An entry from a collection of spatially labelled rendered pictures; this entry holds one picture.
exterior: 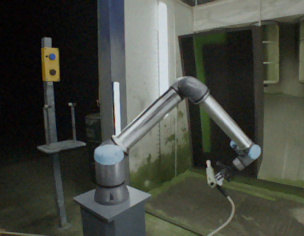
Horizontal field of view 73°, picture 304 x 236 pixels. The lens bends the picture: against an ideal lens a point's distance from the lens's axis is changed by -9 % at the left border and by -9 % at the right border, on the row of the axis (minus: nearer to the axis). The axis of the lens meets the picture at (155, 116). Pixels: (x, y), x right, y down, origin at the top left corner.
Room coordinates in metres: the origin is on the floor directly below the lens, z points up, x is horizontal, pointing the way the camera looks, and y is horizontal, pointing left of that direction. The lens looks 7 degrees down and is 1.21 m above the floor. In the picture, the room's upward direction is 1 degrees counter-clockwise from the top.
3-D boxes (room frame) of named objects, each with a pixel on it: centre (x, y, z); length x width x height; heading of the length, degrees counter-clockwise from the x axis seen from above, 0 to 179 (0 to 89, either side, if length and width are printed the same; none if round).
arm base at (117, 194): (1.10, 0.24, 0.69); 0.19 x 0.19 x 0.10
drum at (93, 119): (2.84, 0.61, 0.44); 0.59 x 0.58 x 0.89; 31
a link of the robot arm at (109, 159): (1.11, 0.24, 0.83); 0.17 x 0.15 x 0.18; 12
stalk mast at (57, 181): (1.74, 0.86, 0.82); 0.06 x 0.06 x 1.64; 50
